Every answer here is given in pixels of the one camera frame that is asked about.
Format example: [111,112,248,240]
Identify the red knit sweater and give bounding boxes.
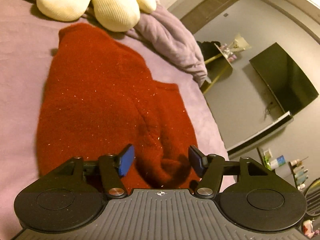
[36,23,198,190]

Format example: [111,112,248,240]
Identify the white soundbar shelf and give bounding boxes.
[227,111,293,157]

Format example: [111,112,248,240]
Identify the yellow side shelf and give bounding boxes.
[200,44,233,95]

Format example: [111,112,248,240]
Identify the black bag on shelf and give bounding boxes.
[196,41,221,61]

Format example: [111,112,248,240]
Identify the purple crumpled blanket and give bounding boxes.
[125,3,208,86]

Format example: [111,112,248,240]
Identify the white flower bouquet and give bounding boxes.
[220,33,252,63]

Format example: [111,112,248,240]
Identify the purple bed sheet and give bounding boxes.
[1,0,228,239]

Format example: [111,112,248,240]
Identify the cream flower plush pillow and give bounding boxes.
[36,0,157,32]

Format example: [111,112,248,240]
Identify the brown door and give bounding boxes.
[181,0,239,34]

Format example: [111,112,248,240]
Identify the black wall television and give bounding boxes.
[249,43,319,115]

